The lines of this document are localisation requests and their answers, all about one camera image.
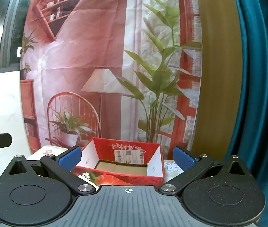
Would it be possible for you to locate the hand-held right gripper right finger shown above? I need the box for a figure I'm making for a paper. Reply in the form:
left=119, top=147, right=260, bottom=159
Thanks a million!
left=159, top=146, right=251, bottom=197

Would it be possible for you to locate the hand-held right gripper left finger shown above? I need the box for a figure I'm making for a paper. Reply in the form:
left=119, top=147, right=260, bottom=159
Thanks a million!
left=5, top=145, right=96, bottom=196

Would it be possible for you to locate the red cardboard box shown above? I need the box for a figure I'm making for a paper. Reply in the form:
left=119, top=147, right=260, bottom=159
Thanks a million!
left=71, top=137, right=166, bottom=186

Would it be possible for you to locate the printed room scene backdrop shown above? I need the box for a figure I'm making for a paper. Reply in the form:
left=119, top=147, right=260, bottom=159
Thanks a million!
left=20, top=0, right=203, bottom=155

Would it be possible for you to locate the teal curtain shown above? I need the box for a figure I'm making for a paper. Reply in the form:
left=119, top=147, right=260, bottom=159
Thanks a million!
left=226, top=0, right=268, bottom=227

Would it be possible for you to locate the dark glass window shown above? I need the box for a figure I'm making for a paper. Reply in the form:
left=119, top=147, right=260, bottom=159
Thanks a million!
left=0, top=0, right=38, bottom=71

